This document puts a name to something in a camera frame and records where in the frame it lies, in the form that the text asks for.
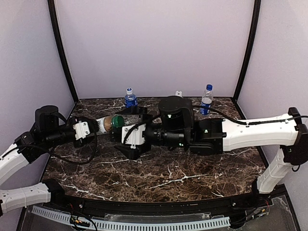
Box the Pocari Sweat clear bottle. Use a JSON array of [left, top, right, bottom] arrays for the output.
[[125, 88, 138, 108]]

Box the brown drink bottle white label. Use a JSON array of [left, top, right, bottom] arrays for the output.
[[96, 116, 113, 135]]

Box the green bottle cap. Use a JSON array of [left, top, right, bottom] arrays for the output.
[[111, 115, 125, 128]]

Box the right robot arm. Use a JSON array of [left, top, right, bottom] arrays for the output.
[[116, 96, 308, 196]]

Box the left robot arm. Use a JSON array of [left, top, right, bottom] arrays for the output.
[[0, 105, 99, 215]]

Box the clear unlabelled bottle white cap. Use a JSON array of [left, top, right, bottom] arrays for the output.
[[175, 91, 182, 97]]

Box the blue cap blue label bottle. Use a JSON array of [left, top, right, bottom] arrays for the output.
[[200, 84, 214, 115]]

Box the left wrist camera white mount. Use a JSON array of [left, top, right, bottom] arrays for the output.
[[72, 120, 97, 141]]

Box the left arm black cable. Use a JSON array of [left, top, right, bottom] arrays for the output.
[[48, 129, 98, 166]]

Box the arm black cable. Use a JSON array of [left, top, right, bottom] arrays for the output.
[[48, 129, 98, 166], [192, 105, 301, 126]]

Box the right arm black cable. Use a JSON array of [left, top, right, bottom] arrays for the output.
[[192, 105, 301, 126]]

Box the white slotted cable duct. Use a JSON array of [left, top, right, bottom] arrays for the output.
[[31, 206, 231, 231]]

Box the black left corner post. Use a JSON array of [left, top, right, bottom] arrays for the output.
[[47, 0, 79, 104]]

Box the black corner post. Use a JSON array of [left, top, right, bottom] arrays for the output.
[[47, 0, 79, 104], [233, 0, 261, 102]]

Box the black table front rail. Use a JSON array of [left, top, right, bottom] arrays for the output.
[[44, 192, 265, 217]]

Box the black right corner post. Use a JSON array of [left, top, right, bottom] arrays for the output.
[[233, 0, 261, 102]]

